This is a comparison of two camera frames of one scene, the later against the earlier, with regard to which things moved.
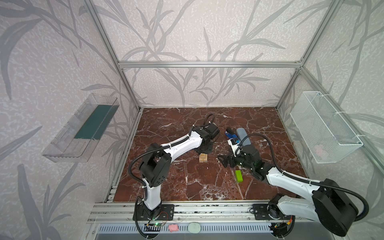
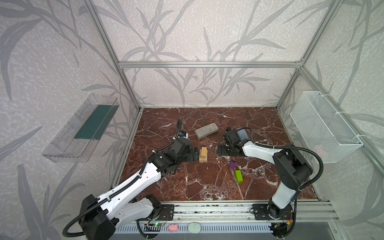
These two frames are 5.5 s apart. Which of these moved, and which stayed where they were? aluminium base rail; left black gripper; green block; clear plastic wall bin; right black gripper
Moved: right black gripper; left black gripper
Stayed: clear plastic wall bin; green block; aluminium base rail
